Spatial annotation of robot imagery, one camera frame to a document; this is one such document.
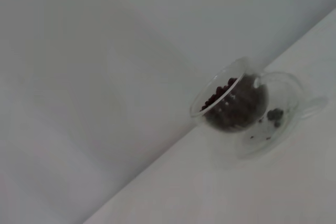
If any pile of coffee beans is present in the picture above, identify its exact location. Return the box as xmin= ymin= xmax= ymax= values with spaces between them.
xmin=201 ymin=74 xmax=270 ymax=133

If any double-wall glass cup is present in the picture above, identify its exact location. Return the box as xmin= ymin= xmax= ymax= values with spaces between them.
xmin=189 ymin=56 xmax=329 ymax=161

